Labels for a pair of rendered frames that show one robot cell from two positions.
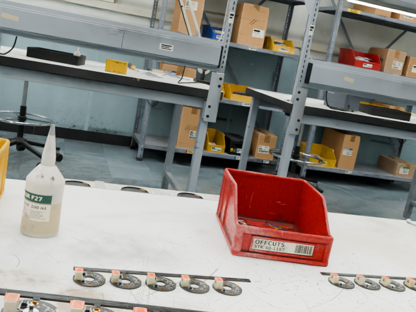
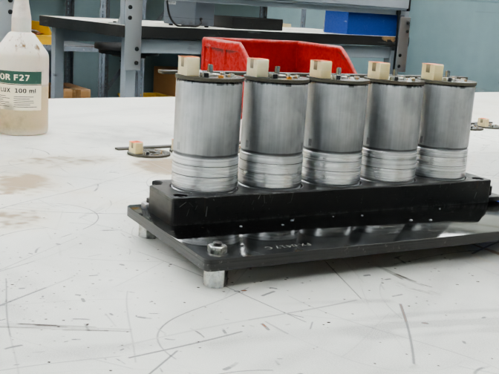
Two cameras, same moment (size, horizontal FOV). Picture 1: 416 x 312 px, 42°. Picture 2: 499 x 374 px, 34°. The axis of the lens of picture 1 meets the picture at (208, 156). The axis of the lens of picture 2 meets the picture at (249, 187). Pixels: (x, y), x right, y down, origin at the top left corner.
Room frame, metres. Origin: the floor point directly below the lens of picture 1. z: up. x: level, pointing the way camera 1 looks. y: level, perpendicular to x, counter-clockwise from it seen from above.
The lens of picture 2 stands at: (-0.07, 0.18, 0.84)
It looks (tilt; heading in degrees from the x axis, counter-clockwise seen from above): 12 degrees down; 340
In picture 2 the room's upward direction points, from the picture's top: 4 degrees clockwise
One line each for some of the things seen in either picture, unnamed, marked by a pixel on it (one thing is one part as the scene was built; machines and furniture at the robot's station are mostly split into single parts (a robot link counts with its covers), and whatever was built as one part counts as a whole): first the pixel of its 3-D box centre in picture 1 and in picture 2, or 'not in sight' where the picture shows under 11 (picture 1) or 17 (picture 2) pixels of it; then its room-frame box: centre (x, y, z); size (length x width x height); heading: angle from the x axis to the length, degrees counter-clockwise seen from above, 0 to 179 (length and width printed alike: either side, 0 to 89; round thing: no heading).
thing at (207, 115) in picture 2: not in sight; (206, 142); (0.21, 0.09, 0.79); 0.02 x 0.02 x 0.05
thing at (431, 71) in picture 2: not in sight; (434, 71); (0.23, -0.01, 0.82); 0.01 x 0.01 x 0.01; 9
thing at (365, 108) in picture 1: (384, 112); (246, 22); (3.07, -0.92, 0.77); 0.24 x 0.16 x 0.04; 106
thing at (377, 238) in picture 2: not in sight; (351, 228); (0.21, 0.03, 0.76); 0.16 x 0.07 x 0.01; 99
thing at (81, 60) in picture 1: (57, 56); not in sight; (2.60, 0.79, 0.77); 0.24 x 0.16 x 0.04; 92
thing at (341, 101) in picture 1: (342, 100); (188, 12); (2.96, -0.66, 0.80); 0.15 x 0.12 x 0.10; 36
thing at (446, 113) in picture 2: not in sight; (440, 136); (0.23, -0.02, 0.79); 0.02 x 0.02 x 0.05
